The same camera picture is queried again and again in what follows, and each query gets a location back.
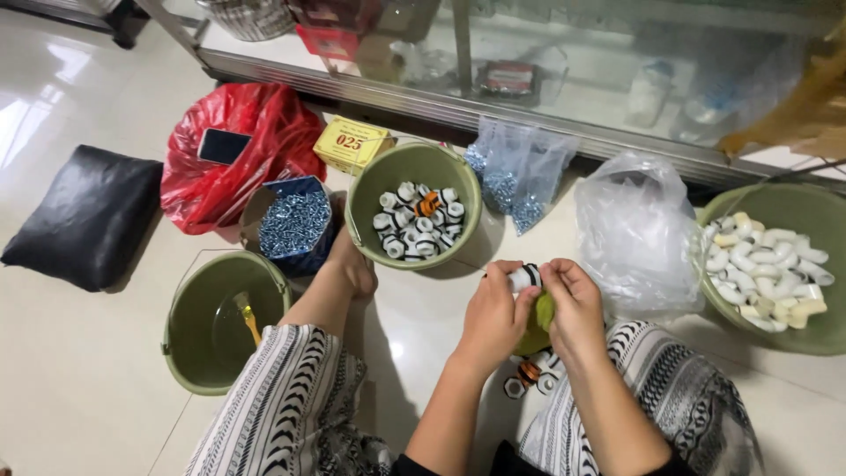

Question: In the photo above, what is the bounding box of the yellow brush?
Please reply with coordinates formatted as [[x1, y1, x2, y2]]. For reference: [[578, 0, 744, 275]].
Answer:
[[233, 291, 263, 347]]

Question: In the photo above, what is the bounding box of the person's right hand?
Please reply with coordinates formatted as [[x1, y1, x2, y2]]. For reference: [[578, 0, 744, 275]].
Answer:
[[538, 258, 608, 372]]

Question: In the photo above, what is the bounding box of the pile of white pipe elbows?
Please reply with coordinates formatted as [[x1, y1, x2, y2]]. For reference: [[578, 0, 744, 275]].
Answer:
[[702, 211, 836, 333]]

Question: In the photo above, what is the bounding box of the person's right leg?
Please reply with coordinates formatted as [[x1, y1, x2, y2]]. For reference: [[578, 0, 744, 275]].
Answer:
[[517, 320, 766, 476]]

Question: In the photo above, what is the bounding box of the red plastic bag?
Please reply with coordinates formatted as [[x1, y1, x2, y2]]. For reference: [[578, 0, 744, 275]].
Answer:
[[160, 82, 328, 236]]

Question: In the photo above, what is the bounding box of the black cushion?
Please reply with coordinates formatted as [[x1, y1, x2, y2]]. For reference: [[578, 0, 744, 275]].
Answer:
[[0, 144, 165, 293]]

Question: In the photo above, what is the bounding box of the yellow cardboard box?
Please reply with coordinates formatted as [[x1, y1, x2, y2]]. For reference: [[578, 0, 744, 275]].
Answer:
[[312, 115, 396, 177]]

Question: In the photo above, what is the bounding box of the blue box of screws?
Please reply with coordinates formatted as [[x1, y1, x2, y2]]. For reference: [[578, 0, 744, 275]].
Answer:
[[256, 175, 337, 279]]

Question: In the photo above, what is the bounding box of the clear plastic bag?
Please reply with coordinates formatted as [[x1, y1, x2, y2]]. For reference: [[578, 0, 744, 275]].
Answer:
[[574, 150, 707, 325]]

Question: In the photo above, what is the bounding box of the white pipe fitting black ring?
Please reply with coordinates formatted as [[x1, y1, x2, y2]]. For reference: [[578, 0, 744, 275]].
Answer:
[[507, 264, 543, 294]]

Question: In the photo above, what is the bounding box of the green bucket with elbows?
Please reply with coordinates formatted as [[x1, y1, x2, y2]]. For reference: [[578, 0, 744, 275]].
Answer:
[[694, 183, 846, 357]]

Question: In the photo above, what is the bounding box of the green bucket with brush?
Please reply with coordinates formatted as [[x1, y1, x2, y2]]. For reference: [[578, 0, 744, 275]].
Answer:
[[162, 250, 293, 397]]

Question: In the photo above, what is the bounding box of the person's left leg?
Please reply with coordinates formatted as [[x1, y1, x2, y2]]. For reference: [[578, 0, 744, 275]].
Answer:
[[184, 228, 397, 476]]

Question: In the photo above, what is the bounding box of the person's leg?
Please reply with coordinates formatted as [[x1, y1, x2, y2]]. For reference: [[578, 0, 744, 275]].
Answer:
[[184, 228, 397, 476], [517, 320, 766, 476]]

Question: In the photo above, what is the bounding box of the glass display cabinet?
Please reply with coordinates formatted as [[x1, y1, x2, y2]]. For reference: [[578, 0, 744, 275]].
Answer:
[[135, 0, 846, 196]]

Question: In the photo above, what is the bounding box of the black smartphone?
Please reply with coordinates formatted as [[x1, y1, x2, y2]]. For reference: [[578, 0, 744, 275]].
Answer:
[[197, 127, 253, 166]]

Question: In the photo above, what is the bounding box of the green round container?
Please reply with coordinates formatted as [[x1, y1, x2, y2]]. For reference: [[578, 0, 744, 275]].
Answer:
[[513, 291, 557, 357]]

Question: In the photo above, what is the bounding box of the pile of ringed white fittings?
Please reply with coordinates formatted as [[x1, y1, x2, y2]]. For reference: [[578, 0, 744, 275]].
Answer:
[[372, 181, 466, 263]]

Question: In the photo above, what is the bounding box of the green bucket with fittings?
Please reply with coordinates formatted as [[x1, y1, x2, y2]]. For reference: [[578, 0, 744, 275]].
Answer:
[[344, 142, 483, 271]]

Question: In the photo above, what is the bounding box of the clear bag of screws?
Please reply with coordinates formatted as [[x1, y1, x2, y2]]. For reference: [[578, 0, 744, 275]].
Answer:
[[463, 116, 580, 237]]

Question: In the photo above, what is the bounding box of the person's left hand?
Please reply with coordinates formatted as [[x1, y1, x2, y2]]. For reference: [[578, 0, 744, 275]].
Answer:
[[453, 260, 542, 380]]

